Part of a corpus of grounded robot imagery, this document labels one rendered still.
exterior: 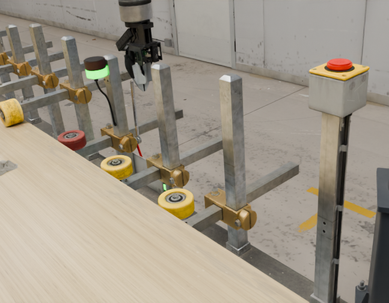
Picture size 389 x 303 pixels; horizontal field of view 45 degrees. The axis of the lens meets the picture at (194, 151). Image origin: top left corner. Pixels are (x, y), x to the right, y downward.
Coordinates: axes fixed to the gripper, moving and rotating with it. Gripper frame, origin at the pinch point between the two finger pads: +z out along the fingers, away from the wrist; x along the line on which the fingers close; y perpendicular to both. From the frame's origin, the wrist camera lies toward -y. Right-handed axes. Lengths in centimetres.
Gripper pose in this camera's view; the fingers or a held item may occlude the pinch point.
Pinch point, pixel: (142, 86)
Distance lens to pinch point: 145.1
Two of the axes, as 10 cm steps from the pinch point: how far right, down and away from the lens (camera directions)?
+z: 0.8, 8.9, 4.5
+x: 7.6, -3.5, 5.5
